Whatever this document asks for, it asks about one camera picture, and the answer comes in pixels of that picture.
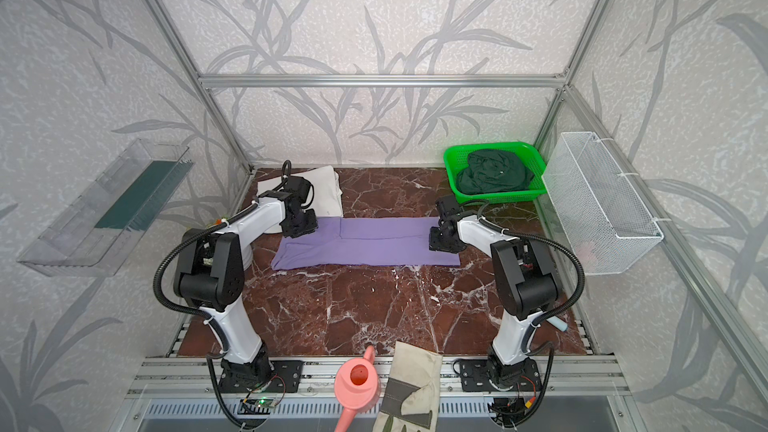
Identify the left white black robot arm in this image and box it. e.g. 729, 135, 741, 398
152, 161, 318, 388

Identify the clear plastic wall shelf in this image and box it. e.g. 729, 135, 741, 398
18, 139, 194, 277

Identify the folded white t shirt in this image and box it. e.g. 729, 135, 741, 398
247, 162, 343, 236

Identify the green circuit board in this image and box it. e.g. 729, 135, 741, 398
238, 397, 282, 416

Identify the beige gardening glove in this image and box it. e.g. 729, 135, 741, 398
373, 342, 443, 432

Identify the right wiring bundle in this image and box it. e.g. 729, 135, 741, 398
488, 394, 540, 428

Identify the purple t shirt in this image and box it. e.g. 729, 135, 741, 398
271, 217, 460, 271

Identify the white wire mesh basket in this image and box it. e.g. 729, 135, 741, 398
543, 132, 664, 276

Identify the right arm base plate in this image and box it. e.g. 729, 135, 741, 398
455, 356, 544, 395

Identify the green plastic basket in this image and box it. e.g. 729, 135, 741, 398
443, 142, 546, 204

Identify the dark green t shirt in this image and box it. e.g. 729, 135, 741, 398
456, 149, 534, 195

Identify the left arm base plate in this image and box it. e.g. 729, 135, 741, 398
218, 360, 304, 394

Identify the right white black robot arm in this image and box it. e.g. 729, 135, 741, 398
429, 195, 586, 390

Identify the pink watering can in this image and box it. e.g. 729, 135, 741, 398
334, 345, 381, 432

